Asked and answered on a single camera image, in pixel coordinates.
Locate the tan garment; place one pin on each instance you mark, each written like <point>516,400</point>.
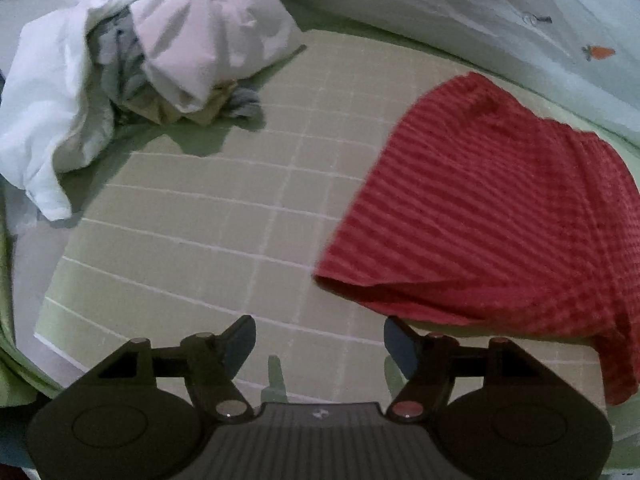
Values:
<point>150,108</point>

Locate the grey striped garment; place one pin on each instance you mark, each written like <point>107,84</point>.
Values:
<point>119,60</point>

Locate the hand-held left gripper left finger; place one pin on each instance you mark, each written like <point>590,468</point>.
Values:
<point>239,346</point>

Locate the green gridded mat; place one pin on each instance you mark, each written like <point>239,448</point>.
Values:
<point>200,210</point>

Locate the pale pink garment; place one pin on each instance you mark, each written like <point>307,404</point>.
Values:
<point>210,25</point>

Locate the red striped garment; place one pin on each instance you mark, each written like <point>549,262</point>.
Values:
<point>480,210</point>

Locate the white garment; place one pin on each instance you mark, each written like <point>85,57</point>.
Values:
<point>40,90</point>

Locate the white carrot print sheet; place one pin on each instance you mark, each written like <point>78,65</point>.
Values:
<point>450,0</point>

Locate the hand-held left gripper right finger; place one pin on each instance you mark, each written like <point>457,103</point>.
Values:
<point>401,349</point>

